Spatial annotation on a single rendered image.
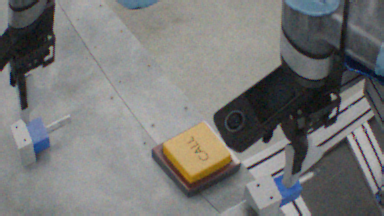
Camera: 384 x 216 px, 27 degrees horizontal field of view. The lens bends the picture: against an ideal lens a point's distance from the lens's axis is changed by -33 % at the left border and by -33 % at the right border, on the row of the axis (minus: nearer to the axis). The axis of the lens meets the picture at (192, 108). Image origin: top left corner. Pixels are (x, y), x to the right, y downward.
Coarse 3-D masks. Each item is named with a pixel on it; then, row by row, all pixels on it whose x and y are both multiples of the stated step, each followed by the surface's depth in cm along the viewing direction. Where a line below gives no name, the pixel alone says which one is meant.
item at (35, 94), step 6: (30, 78) 121; (30, 84) 122; (18, 90) 120; (30, 90) 122; (36, 90) 123; (42, 90) 124; (18, 96) 121; (30, 96) 123; (36, 96) 124; (42, 96) 124; (18, 102) 123; (30, 102) 123; (36, 102) 124; (30, 108) 124; (24, 114) 123; (24, 120) 125
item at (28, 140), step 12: (36, 120) 137; (60, 120) 139; (12, 132) 134; (24, 132) 134; (36, 132) 136; (48, 132) 138; (24, 144) 133; (36, 144) 135; (48, 144) 137; (24, 156) 135
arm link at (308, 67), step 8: (280, 32) 107; (280, 40) 108; (280, 48) 108; (288, 48) 105; (288, 56) 106; (296, 56) 105; (304, 56) 104; (288, 64) 107; (296, 64) 106; (304, 64) 105; (312, 64) 104; (320, 64) 104; (328, 64) 105; (296, 72) 107; (304, 72) 106; (312, 72) 106; (320, 72) 106; (328, 72) 107
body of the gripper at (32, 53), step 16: (48, 0) 115; (48, 16) 115; (16, 32) 111; (32, 32) 116; (48, 32) 118; (32, 48) 117; (48, 48) 121; (16, 64) 116; (32, 64) 120; (48, 64) 121
